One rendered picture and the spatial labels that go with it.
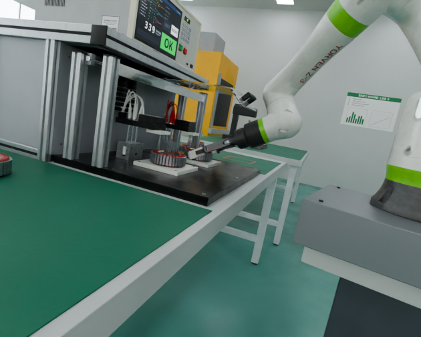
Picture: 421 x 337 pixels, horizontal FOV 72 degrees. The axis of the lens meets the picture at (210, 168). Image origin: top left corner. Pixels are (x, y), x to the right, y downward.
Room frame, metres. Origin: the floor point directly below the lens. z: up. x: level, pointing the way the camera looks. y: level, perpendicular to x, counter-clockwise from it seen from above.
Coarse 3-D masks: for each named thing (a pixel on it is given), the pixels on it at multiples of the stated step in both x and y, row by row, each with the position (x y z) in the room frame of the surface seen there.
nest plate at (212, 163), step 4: (188, 160) 1.05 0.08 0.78; (192, 160) 1.05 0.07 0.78; (196, 160) 1.07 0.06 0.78; (212, 160) 1.14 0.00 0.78; (216, 160) 1.17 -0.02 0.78; (196, 164) 1.04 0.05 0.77; (200, 164) 1.03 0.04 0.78; (204, 164) 1.03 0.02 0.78; (208, 164) 1.03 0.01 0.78; (212, 164) 1.07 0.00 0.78; (216, 164) 1.11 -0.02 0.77
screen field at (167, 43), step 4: (164, 36) 1.01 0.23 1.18; (168, 36) 1.04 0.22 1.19; (164, 40) 1.02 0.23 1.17; (168, 40) 1.04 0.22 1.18; (172, 40) 1.07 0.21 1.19; (160, 44) 1.00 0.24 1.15; (164, 44) 1.02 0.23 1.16; (168, 44) 1.05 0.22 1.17; (172, 44) 1.07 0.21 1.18; (164, 48) 1.02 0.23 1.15; (168, 48) 1.05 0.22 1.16; (172, 48) 1.07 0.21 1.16; (168, 52) 1.05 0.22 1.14; (172, 52) 1.08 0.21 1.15
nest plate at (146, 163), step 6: (138, 162) 0.84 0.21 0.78; (144, 162) 0.84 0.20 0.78; (150, 162) 0.86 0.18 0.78; (150, 168) 0.82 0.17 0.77; (156, 168) 0.82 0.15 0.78; (162, 168) 0.81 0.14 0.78; (168, 168) 0.82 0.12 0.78; (174, 168) 0.84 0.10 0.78; (180, 168) 0.85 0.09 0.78; (186, 168) 0.87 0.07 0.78; (192, 168) 0.90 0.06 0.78; (174, 174) 0.80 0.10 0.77; (180, 174) 0.82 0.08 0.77
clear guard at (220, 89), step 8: (176, 80) 1.10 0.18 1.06; (184, 80) 1.09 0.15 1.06; (192, 88) 1.30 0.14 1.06; (200, 88) 1.24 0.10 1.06; (208, 88) 1.18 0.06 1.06; (216, 88) 1.13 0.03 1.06; (224, 88) 1.08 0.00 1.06; (232, 88) 1.04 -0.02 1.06; (240, 96) 1.09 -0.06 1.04; (248, 104) 1.14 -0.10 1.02
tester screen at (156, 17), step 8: (144, 0) 0.89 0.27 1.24; (152, 0) 0.93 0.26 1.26; (160, 0) 0.96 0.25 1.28; (144, 8) 0.89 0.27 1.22; (152, 8) 0.93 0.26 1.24; (160, 8) 0.97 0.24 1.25; (168, 8) 1.01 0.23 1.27; (144, 16) 0.90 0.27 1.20; (152, 16) 0.94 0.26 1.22; (160, 16) 0.98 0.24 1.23; (168, 16) 1.02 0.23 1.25; (176, 16) 1.07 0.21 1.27; (152, 24) 0.94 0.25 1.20; (160, 24) 0.98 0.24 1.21; (176, 24) 1.08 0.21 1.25; (136, 32) 0.87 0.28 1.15; (160, 32) 0.99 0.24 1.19; (168, 32) 1.04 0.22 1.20; (144, 40) 0.91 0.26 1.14; (160, 40) 1.00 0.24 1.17; (176, 40) 1.09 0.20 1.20; (160, 48) 1.00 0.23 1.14
